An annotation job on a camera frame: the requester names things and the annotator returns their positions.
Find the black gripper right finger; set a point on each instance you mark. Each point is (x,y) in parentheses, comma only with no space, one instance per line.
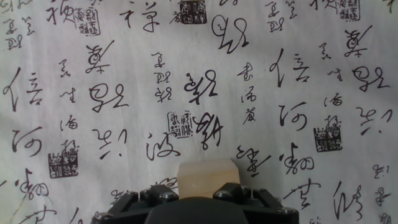
(264,208)

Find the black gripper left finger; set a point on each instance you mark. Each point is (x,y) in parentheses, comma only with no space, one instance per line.
(130,208)

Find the small wooden block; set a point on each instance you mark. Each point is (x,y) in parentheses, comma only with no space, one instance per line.
(205,177)

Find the beige calligraphy print cloth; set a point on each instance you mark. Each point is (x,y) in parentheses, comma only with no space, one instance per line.
(255,49)

